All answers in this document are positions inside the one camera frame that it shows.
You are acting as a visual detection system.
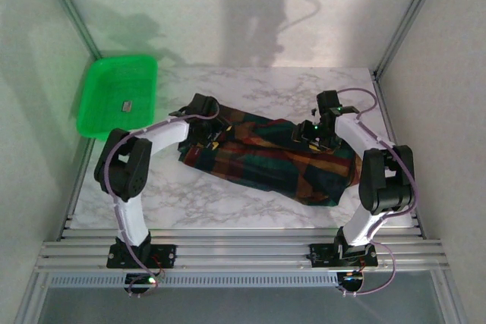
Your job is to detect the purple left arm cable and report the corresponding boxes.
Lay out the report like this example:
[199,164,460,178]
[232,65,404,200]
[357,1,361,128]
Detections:
[104,102,222,298]

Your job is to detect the red and black wires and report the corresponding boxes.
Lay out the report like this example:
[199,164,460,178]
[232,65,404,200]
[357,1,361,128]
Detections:
[150,255,167,280]

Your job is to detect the aluminium corner post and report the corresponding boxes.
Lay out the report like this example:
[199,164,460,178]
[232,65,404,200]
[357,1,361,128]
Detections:
[39,0,103,60]
[374,0,451,79]

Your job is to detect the green plastic basket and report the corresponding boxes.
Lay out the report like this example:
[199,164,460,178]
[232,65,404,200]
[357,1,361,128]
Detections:
[75,54,159,143]

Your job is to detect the grey slotted cable duct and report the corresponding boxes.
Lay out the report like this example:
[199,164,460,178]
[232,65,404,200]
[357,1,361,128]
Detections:
[47,272,341,289]

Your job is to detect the aluminium rail frame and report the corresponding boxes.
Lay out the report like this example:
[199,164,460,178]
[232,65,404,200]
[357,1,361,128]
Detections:
[36,227,451,275]

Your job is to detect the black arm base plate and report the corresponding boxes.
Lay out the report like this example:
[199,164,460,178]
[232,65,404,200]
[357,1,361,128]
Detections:
[309,242,377,269]
[106,244,178,269]

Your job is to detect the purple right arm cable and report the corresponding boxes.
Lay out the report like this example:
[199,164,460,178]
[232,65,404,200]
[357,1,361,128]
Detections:
[336,87,421,297]

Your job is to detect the multicolour plaid long sleeve shirt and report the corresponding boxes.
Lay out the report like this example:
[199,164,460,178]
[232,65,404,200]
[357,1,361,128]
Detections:
[177,102,364,208]

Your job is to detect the black cable mount with LED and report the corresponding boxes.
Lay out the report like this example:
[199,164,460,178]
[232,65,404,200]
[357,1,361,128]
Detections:
[339,270,366,297]
[124,272,160,299]

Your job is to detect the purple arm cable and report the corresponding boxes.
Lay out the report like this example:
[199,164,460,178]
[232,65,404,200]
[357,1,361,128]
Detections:
[336,87,421,297]
[104,102,222,298]

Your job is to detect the aluminium side rail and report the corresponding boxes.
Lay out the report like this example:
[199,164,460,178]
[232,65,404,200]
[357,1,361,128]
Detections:
[374,73,423,238]
[56,136,98,241]

